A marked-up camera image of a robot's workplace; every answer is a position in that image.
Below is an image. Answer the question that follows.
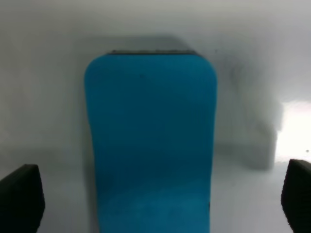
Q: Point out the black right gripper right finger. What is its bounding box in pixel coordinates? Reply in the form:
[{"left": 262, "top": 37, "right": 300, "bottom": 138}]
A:
[{"left": 281, "top": 159, "right": 311, "bottom": 233}]

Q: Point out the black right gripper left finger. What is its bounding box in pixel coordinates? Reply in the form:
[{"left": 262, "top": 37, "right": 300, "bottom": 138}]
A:
[{"left": 0, "top": 165, "right": 45, "bottom": 233}]

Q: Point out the white whiteboard with aluminium frame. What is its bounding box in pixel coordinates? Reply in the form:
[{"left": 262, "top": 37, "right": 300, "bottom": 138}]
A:
[{"left": 0, "top": 0, "right": 311, "bottom": 233}]

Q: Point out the teal whiteboard eraser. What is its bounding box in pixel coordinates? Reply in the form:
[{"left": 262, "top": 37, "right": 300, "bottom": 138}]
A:
[{"left": 85, "top": 52, "right": 217, "bottom": 233}]

